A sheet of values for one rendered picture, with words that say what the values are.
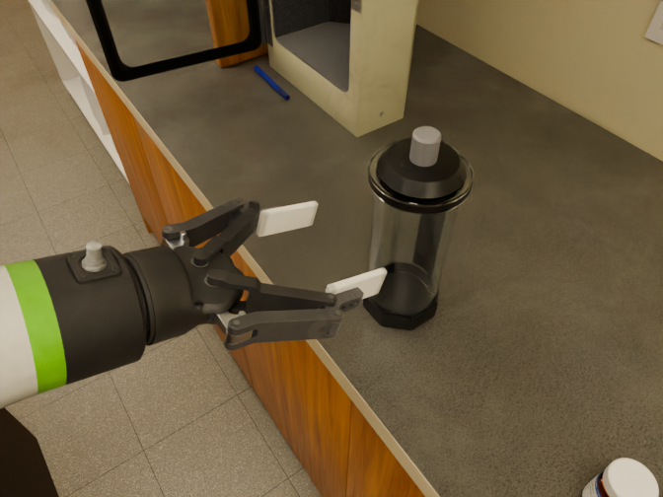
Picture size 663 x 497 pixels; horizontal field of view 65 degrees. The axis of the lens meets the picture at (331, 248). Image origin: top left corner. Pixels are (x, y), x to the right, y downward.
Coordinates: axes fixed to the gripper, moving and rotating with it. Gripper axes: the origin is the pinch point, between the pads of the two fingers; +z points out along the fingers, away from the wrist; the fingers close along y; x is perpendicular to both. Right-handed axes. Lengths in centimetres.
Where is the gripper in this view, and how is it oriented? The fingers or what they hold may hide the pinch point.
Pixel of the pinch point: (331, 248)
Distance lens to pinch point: 52.2
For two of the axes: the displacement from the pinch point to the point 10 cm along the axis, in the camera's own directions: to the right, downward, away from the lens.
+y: -5.8, -6.0, 5.4
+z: 7.7, -2.0, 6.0
